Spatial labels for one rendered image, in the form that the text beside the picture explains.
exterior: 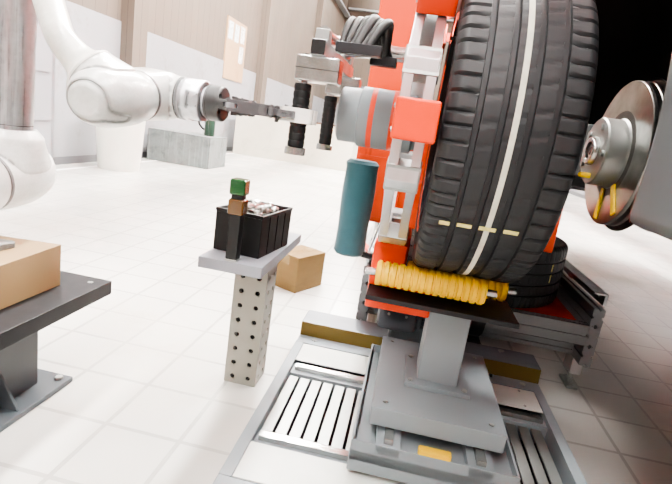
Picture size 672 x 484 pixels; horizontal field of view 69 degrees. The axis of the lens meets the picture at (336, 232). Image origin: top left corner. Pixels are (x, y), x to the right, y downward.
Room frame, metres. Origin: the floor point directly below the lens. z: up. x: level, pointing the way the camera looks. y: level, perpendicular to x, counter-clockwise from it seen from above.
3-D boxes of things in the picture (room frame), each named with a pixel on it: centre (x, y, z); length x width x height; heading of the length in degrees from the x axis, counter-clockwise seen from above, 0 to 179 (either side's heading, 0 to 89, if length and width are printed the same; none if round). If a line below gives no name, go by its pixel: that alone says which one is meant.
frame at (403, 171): (1.18, -0.14, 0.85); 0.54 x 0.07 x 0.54; 173
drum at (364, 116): (1.19, -0.07, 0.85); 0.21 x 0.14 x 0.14; 83
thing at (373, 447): (1.16, -0.31, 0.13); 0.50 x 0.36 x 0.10; 173
